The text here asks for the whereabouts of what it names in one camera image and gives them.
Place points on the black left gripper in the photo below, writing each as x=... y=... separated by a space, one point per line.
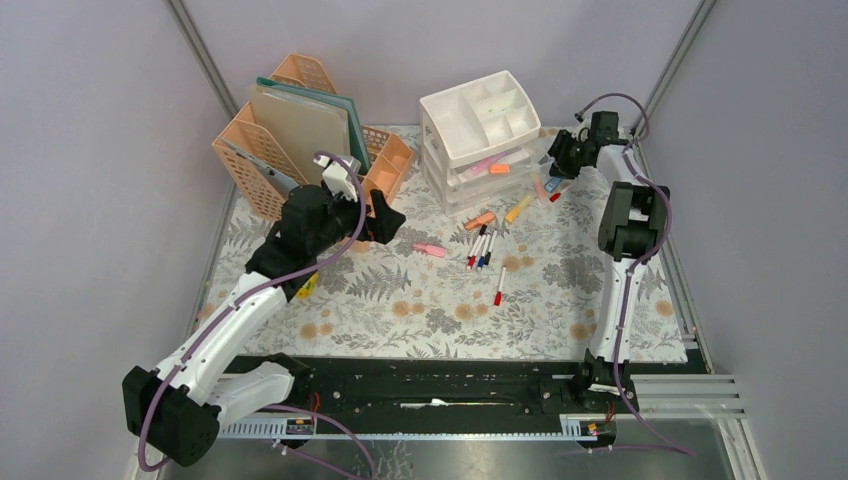
x=383 y=226

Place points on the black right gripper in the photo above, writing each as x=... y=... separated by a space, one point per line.
x=556 y=153

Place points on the yellow pink highlighter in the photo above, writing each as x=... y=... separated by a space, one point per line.
x=539 y=188

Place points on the orange cap grey marker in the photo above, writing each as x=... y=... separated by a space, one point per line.
x=506 y=169

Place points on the yellow orange highlighter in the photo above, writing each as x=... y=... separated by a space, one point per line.
x=518 y=208

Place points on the teal file folder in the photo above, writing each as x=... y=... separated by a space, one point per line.
x=358 y=144

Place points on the white plastic drawer unit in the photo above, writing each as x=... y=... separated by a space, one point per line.
x=466 y=123

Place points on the light blue clipboard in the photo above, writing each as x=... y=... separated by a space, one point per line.
x=282 y=183

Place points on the beige file folder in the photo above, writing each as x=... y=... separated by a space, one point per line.
x=301 y=127

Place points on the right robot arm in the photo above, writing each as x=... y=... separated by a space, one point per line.
x=632 y=229

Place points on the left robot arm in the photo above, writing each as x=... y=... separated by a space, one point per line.
x=180 y=406

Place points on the orange plastic file organizer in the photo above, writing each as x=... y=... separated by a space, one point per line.
x=267 y=147

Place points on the yellow owl eraser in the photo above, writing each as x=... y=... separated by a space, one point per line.
x=308 y=287

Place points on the red cap whiteboard marker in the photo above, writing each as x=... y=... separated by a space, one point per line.
x=471 y=262

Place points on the orange highlighter centre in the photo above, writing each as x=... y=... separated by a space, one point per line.
x=480 y=220

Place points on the black cap whiteboard marker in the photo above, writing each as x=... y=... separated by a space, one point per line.
x=477 y=242

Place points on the blue cap whiteboard marker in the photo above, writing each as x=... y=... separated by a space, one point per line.
x=483 y=252

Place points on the floral patterned table mat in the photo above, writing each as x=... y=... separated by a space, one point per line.
x=393 y=302

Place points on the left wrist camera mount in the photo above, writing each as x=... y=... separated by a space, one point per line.
x=337 y=179

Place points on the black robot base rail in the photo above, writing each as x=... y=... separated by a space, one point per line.
x=442 y=397

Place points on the left aluminium frame post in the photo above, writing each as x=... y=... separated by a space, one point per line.
x=203 y=56

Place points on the aluminium frame post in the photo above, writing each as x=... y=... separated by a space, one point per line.
x=203 y=56
x=694 y=26

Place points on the right aluminium frame post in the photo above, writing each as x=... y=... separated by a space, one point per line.
x=694 y=26

